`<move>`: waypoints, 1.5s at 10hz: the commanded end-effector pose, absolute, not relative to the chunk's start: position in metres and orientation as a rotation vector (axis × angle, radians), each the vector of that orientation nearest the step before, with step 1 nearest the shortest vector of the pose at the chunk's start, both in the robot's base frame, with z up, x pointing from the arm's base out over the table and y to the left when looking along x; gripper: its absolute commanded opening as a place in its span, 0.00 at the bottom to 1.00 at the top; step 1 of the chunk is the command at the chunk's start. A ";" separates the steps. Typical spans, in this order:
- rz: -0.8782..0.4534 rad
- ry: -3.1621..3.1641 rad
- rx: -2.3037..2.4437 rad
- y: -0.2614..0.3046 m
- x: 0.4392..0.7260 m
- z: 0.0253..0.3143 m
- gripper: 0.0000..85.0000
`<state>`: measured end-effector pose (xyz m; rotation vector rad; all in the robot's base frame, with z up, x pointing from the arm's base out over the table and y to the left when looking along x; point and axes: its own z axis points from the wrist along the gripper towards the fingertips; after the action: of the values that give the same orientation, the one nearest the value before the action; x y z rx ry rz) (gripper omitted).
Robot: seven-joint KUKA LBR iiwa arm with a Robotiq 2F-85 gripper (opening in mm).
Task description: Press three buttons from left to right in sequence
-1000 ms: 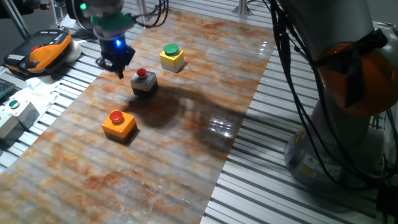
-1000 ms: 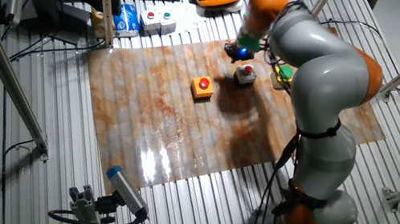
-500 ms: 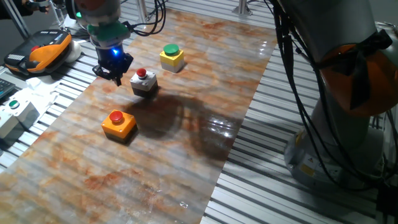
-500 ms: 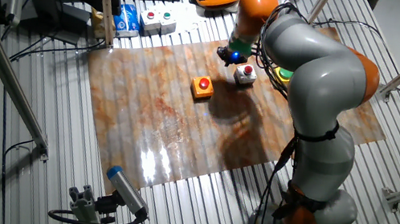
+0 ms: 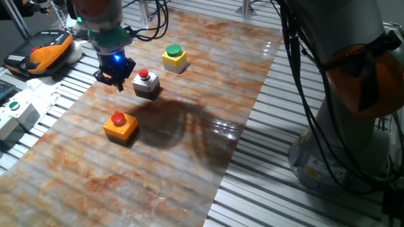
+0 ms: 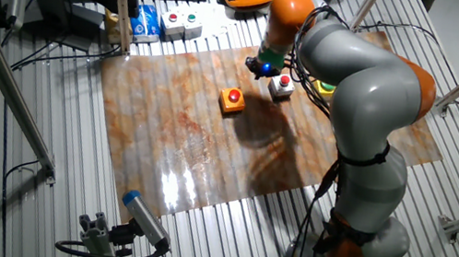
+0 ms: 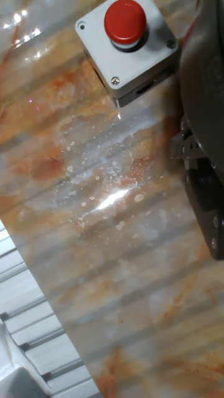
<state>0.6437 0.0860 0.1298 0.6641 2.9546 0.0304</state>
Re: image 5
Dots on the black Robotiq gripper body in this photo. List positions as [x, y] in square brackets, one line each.
[113, 64]

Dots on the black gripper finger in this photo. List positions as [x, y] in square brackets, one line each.
[127, 71]
[116, 80]

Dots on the grey black box red button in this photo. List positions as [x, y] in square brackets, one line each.
[146, 85]

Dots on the yellow box green button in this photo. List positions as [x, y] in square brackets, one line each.
[174, 61]

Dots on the dark sleeved forearm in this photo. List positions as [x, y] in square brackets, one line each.
[21, 9]

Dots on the bare person hand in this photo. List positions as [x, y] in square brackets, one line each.
[36, 8]

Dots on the white round object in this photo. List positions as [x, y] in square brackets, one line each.
[75, 52]

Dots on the orange box red button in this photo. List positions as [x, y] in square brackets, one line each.
[121, 129]

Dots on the orange black teach pendant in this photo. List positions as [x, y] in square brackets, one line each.
[44, 53]

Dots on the white paper sheet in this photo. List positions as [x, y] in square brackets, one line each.
[41, 94]

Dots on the white box small green button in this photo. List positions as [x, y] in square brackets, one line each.
[25, 113]

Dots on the marble pattern glossy mat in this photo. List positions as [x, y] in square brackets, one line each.
[94, 176]

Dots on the black computer keyboard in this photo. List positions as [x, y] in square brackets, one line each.
[5, 89]

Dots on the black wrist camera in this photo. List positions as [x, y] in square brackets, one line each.
[102, 78]

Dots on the silver upright post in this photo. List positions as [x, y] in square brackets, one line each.
[144, 14]

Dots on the grey slanted frame bar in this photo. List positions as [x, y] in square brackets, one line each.
[19, 22]

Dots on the silver aluminium frame beam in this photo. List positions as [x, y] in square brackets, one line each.
[245, 8]

